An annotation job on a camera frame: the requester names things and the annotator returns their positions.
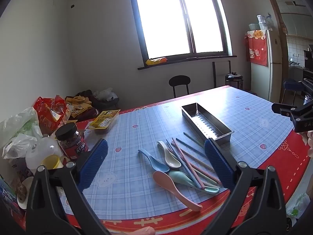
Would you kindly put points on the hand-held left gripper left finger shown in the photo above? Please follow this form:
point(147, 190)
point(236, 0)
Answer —
point(94, 162)

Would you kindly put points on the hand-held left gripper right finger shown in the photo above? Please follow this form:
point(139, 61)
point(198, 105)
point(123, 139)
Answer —
point(217, 161)

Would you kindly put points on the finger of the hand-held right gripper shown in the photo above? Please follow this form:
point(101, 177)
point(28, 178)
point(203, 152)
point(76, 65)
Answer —
point(281, 109)

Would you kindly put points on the green spoon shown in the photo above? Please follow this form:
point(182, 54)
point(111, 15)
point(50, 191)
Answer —
point(181, 177)

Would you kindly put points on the stainless steel utensil tray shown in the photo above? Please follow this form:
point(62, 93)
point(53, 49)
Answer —
point(200, 120)

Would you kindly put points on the person's right hand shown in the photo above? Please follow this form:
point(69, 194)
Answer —
point(310, 138)

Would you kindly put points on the person's left hand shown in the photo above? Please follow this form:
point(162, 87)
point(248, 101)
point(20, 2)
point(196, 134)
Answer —
point(146, 231)

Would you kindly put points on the beige chopstick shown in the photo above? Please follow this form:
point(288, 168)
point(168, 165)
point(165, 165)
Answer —
point(198, 160)

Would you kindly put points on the black round chair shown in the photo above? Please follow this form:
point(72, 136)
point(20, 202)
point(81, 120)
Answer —
point(292, 84)
point(179, 80)

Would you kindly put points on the snack jar black lid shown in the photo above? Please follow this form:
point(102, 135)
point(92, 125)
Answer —
point(71, 144)

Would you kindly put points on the white fridge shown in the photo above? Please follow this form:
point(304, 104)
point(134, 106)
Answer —
point(261, 78)

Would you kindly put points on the cartoon mug yellow rim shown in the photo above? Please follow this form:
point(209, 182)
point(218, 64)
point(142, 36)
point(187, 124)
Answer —
point(52, 162)

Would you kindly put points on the yellow label food tray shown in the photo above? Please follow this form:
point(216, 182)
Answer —
point(104, 121)

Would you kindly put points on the blue chopstick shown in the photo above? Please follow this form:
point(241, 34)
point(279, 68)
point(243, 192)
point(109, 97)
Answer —
point(174, 151)

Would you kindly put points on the white spoon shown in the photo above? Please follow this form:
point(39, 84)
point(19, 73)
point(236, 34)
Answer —
point(171, 160)

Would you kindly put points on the clear plastic container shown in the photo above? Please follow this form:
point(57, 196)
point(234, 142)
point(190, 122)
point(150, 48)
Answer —
point(46, 146)

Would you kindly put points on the pink spoon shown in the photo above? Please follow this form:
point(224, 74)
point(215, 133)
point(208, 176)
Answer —
point(168, 184)

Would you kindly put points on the blue plaid tablecloth red border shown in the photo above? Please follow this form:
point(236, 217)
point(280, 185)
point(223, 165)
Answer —
point(137, 127)

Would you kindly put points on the black pressure cooker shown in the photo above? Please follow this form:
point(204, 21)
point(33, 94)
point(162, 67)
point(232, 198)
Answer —
point(233, 79)

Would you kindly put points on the blue spoon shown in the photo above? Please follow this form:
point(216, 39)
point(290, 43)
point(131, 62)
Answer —
point(152, 161)

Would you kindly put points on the pile of clothes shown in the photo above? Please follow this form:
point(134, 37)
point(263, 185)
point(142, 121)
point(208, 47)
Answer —
point(80, 105)

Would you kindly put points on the red fridge cover cloth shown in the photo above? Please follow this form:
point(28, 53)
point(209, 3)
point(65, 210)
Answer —
point(256, 49)

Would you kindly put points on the red snack bags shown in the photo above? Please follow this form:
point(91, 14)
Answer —
point(46, 112)

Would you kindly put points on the white bowl with food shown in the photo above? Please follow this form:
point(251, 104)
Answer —
point(23, 193)

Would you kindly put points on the white green plastic bag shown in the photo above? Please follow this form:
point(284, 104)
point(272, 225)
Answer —
point(19, 127)

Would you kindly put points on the pale green bowl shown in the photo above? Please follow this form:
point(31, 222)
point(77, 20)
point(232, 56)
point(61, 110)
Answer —
point(253, 27)

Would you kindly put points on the clear plastic bag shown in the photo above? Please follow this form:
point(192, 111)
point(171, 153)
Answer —
point(269, 22)

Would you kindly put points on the blue packet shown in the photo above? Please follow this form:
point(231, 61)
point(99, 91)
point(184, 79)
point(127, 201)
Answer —
point(8, 198)

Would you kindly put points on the dark window sill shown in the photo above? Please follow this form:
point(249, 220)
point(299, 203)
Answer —
point(185, 60)

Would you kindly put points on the yellow red soft toy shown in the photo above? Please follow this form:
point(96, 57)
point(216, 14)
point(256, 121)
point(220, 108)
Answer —
point(156, 61)

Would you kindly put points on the dark framed window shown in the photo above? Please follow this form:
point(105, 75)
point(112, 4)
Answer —
point(159, 17)

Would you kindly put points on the black folding metal frame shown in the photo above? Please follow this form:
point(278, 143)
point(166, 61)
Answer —
point(214, 76)

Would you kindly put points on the kitchen wall cabinets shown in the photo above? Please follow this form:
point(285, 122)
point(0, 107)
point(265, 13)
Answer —
point(298, 27)

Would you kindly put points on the wooden door frame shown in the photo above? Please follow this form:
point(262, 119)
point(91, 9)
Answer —
point(273, 2)

